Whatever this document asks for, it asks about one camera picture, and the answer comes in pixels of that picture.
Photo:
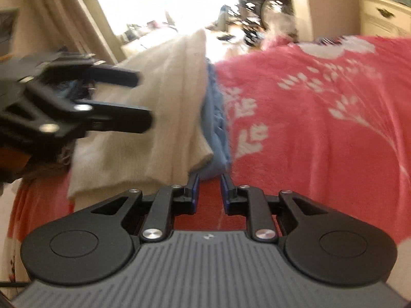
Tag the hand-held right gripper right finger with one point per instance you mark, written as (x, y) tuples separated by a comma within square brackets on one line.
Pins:
[(224, 192)]

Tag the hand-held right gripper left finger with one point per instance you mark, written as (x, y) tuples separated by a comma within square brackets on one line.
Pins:
[(194, 192)]

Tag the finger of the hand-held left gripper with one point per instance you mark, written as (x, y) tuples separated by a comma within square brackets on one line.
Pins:
[(112, 74), (122, 118)]

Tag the white deer print sweater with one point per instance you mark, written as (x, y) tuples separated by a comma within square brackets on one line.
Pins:
[(154, 118)]

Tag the light blue garment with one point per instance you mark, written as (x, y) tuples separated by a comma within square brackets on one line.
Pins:
[(213, 128)]

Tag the cluttered desk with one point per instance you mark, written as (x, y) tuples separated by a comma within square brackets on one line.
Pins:
[(147, 35)]

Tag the beige curtain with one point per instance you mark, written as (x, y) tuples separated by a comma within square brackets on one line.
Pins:
[(54, 12)]

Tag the red floral blanket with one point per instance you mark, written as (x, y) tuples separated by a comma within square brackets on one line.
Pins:
[(305, 134)]

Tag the white floral bedsheet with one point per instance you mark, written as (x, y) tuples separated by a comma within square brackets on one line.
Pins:
[(8, 247)]

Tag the black bicycle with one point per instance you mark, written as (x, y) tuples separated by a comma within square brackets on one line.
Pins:
[(273, 6)]

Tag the cream nightstand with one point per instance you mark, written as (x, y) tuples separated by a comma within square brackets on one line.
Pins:
[(375, 22)]

